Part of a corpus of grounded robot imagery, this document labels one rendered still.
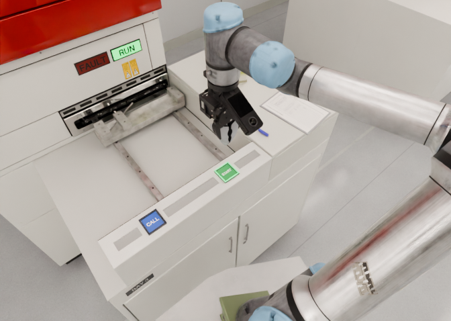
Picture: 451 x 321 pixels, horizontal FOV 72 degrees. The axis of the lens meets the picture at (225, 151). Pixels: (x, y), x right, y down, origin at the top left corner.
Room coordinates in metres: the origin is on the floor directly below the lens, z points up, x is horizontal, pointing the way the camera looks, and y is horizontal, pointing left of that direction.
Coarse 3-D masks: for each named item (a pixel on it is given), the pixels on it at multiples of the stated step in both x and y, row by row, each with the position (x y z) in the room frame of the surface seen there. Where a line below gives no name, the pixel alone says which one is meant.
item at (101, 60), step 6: (102, 54) 0.95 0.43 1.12; (90, 60) 0.92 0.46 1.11; (96, 60) 0.93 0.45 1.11; (102, 60) 0.95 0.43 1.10; (108, 60) 0.96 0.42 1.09; (78, 66) 0.89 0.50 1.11; (84, 66) 0.90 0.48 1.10; (90, 66) 0.92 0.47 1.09; (96, 66) 0.93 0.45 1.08; (84, 72) 0.90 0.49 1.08
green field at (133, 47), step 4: (128, 44) 1.01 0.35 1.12; (132, 44) 1.02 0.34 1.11; (136, 44) 1.03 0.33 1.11; (120, 48) 0.99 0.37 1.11; (124, 48) 1.00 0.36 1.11; (128, 48) 1.01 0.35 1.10; (132, 48) 1.02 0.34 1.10; (136, 48) 1.03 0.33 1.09; (140, 48) 1.04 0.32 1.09; (112, 52) 0.97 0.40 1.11; (116, 52) 0.98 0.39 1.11; (120, 52) 0.99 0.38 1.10; (124, 52) 1.00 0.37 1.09; (128, 52) 1.01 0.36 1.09; (132, 52) 1.02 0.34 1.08; (116, 56) 0.98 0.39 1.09; (120, 56) 0.99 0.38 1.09
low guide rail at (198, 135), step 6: (174, 114) 0.94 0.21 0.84; (180, 114) 0.93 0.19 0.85; (180, 120) 0.91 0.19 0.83; (186, 120) 0.90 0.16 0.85; (186, 126) 0.88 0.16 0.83; (192, 126) 0.86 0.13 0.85; (192, 132) 0.85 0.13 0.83; (198, 132) 0.83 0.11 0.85; (198, 138) 0.82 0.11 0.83; (204, 138) 0.80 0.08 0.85; (204, 144) 0.79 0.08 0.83; (210, 144) 0.77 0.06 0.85; (210, 150) 0.76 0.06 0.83; (216, 150) 0.74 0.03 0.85; (216, 156) 0.73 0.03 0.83; (222, 156) 0.71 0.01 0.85
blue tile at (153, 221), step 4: (148, 216) 0.41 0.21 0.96; (152, 216) 0.41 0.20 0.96; (156, 216) 0.41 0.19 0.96; (144, 220) 0.40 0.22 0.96; (148, 220) 0.40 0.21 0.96; (152, 220) 0.40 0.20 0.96; (156, 220) 0.40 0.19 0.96; (160, 220) 0.40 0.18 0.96; (144, 224) 0.39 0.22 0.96; (148, 224) 0.39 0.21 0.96; (152, 224) 0.39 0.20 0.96; (156, 224) 0.39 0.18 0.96; (160, 224) 0.39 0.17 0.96; (148, 228) 0.37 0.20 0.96; (152, 228) 0.37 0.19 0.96
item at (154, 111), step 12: (168, 96) 1.01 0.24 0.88; (144, 108) 0.94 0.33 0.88; (156, 108) 0.94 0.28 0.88; (168, 108) 0.94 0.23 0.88; (132, 120) 0.87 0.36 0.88; (144, 120) 0.87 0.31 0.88; (96, 132) 0.80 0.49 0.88; (120, 132) 0.80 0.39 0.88; (132, 132) 0.83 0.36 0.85; (108, 144) 0.76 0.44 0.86
